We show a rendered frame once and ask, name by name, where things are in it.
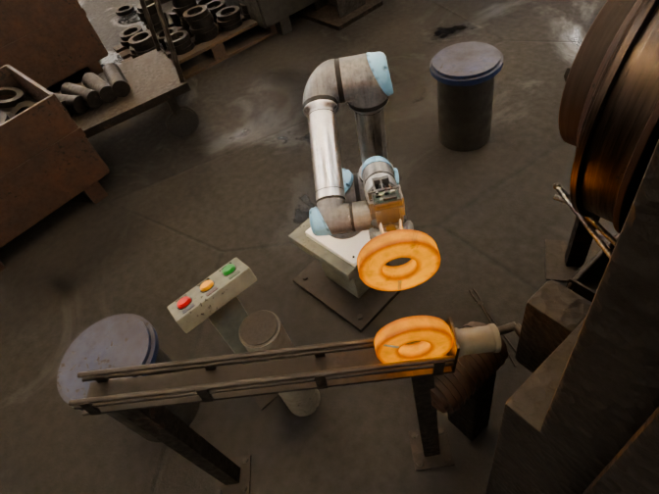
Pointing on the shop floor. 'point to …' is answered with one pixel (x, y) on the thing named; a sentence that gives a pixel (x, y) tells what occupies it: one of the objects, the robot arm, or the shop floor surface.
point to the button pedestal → (221, 310)
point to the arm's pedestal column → (346, 293)
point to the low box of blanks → (40, 156)
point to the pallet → (192, 32)
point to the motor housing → (469, 389)
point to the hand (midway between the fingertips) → (396, 255)
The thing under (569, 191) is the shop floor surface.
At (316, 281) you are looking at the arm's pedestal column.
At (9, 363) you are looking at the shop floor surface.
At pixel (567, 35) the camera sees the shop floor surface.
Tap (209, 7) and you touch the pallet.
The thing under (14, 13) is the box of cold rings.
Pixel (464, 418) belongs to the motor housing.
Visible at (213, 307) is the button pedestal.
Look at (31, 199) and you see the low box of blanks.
